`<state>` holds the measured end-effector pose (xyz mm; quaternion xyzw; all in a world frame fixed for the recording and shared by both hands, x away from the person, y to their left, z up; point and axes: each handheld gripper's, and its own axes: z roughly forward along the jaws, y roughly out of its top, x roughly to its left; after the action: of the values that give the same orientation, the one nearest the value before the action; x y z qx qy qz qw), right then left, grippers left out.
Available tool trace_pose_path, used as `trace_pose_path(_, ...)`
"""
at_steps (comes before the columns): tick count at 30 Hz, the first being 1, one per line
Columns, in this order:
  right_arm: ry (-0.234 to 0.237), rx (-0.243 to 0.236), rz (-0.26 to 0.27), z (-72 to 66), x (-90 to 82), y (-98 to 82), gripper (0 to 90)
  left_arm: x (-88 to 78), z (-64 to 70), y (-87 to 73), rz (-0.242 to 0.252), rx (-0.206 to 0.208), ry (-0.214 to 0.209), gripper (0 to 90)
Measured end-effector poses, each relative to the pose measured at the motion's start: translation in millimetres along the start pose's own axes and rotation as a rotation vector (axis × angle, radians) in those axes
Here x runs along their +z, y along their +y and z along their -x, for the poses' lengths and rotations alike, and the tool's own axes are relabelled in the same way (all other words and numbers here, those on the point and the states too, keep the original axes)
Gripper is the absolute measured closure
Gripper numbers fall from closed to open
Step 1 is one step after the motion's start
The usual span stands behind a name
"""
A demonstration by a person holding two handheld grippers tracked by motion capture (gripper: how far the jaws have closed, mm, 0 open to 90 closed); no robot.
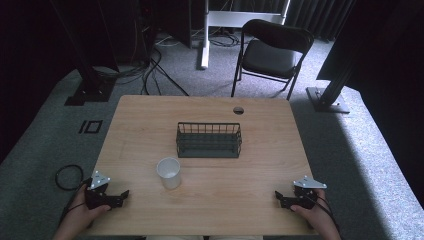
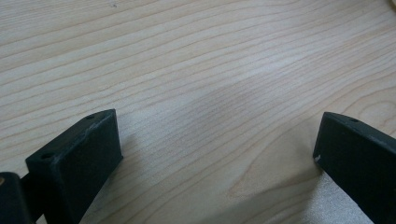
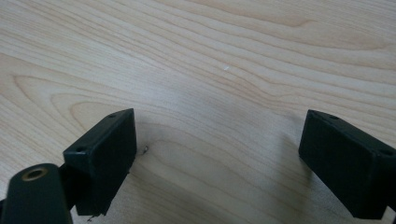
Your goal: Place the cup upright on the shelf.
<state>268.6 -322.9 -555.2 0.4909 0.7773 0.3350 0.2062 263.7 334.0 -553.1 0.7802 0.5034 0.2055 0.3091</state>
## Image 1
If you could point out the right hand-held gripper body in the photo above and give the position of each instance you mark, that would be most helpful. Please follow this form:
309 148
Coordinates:
308 193

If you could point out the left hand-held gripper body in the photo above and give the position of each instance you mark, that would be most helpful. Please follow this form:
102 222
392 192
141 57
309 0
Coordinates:
96 195

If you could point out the person's right hand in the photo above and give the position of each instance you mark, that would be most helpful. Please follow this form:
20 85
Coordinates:
315 213

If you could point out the person's left hand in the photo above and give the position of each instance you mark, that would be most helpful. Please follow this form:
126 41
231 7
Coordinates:
80 210

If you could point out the white cup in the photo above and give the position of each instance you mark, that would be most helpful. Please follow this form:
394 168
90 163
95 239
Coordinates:
169 173

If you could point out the black metal stand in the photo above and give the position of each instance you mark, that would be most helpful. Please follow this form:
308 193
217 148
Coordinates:
328 96
90 83

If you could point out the black folding chair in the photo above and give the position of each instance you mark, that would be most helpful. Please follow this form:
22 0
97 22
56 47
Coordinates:
270 58

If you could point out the dark curtain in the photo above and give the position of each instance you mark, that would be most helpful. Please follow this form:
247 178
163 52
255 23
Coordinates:
316 16

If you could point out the dark equipment cabinet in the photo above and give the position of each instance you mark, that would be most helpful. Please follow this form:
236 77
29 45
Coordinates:
166 20

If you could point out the white desk frame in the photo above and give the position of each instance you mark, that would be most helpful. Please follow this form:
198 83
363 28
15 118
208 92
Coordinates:
213 20

